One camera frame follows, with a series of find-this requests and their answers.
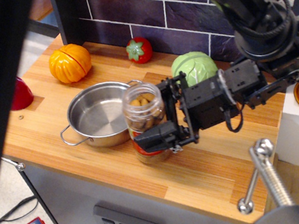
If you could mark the left metal clamp screw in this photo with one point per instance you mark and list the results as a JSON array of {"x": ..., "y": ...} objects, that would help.
[{"x": 19, "y": 166}]

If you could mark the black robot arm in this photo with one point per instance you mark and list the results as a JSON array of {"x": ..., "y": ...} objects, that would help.
[{"x": 267, "y": 35}]

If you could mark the clear almond jar red label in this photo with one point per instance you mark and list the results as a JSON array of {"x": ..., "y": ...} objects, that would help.
[{"x": 143, "y": 108}]

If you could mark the red toy tomato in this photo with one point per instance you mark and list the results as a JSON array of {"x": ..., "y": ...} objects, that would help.
[{"x": 139, "y": 50}]

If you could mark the dark red toy vegetable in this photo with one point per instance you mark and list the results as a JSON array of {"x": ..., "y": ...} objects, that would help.
[{"x": 22, "y": 97}]

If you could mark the right metal clamp screw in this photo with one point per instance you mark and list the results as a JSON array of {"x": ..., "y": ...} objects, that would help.
[{"x": 260, "y": 154}]

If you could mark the green toy cabbage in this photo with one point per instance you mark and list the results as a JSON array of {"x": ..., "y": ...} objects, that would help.
[{"x": 197, "y": 67}]

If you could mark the stainless steel pot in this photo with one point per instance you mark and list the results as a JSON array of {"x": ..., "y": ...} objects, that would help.
[{"x": 96, "y": 114}]

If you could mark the metal clamp screw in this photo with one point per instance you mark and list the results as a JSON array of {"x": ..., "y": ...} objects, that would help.
[
  {"x": 260, "y": 154},
  {"x": 19, "y": 166}
]

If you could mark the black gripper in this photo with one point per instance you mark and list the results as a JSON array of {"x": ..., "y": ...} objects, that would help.
[{"x": 208, "y": 103}]

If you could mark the orange toy pumpkin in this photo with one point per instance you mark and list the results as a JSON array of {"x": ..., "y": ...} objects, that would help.
[{"x": 70, "y": 63}]

